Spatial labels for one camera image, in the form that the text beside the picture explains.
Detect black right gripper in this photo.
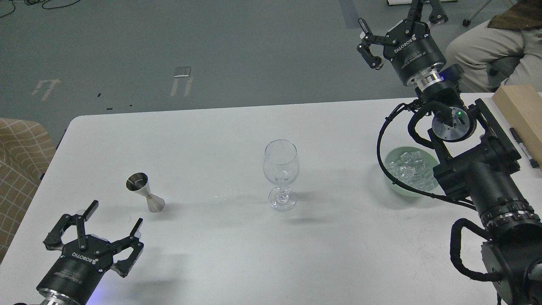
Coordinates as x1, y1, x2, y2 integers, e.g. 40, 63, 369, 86
357, 0, 449, 87

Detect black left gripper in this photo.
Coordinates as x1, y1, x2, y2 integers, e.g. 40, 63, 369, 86
36, 200, 144, 305

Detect steel cocktail jigger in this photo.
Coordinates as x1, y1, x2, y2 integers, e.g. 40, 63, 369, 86
126, 172, 165, 213

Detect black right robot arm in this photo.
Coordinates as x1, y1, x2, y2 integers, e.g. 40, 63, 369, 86
357, 0, 542, 305

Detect green bowl of ice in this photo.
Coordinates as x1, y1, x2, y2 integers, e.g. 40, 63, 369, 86
384, 146, 439, 192

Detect clear wine glass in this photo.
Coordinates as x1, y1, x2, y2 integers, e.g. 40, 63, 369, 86
263, 139, 300, 212

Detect seated person beige trousers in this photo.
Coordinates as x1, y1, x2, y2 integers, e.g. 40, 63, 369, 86
445, 0, 542, 93

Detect beige checked cloth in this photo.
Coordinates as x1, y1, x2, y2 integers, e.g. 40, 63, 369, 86
0, 118, 56, 260

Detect wooden block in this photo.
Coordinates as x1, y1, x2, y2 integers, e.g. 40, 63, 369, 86
492, 85, 542, 165

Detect black marker pen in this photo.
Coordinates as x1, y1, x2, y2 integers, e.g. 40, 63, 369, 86
509, 127, 540, 169

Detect grey floor plate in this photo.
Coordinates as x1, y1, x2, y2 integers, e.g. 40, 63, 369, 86
174, 66, 192, 78

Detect black floor cable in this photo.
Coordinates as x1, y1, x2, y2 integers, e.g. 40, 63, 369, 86
0, 0, 81, 18

